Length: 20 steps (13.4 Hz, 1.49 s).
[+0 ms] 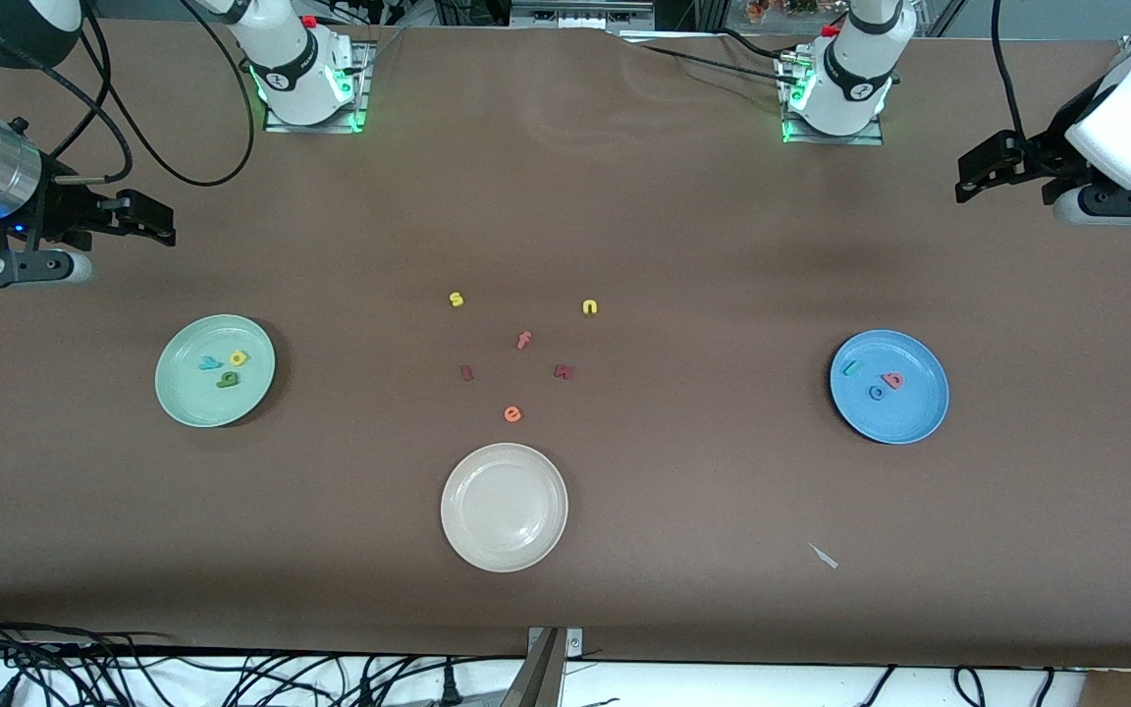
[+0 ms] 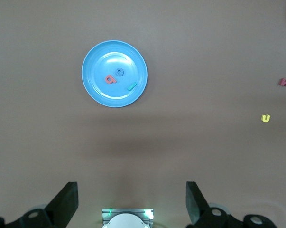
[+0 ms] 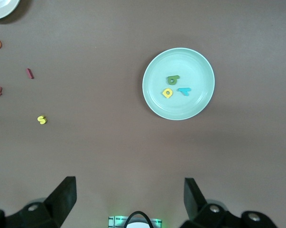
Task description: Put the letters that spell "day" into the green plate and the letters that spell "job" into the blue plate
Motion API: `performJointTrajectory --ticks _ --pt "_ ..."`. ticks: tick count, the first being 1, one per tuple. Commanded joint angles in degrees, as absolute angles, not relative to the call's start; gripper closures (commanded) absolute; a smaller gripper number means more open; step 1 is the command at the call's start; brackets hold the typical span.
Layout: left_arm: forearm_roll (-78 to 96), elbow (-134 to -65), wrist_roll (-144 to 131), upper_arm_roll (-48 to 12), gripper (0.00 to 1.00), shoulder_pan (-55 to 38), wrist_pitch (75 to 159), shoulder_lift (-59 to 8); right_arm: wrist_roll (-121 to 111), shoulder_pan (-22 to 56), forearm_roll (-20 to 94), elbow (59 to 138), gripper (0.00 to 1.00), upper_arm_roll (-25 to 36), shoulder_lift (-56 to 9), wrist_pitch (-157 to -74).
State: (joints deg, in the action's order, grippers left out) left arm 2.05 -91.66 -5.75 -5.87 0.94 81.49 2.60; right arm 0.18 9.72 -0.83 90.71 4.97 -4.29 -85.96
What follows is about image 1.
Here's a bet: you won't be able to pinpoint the light green plate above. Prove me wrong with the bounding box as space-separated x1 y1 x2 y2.
155 314 277 429

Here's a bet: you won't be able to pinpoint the blue plate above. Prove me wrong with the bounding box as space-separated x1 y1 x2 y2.
829 329 950 445

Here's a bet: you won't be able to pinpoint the grey metal box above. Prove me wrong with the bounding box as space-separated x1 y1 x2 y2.
510 0 657 30

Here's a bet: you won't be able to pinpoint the cream white plate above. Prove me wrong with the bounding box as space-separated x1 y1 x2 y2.
440 443 569 573

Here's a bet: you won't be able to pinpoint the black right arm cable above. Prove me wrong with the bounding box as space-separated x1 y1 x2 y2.
35 0 257 190

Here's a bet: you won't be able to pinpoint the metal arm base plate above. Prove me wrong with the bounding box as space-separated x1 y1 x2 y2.
263 39 371 135
780 49 887 147

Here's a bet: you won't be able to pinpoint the black cable on table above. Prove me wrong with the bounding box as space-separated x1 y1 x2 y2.
624 27 807 87

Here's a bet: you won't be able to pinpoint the black metal frame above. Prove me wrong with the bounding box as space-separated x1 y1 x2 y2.
436 0 512 27

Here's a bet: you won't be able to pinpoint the tangled black cables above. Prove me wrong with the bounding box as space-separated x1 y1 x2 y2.
0 609 527 707

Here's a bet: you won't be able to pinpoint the thin black cable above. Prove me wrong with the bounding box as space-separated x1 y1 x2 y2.
855 666 898 707
951 666 991 707

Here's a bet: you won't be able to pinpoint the metal camera mounting post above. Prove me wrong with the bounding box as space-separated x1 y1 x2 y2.
500 626 586 707

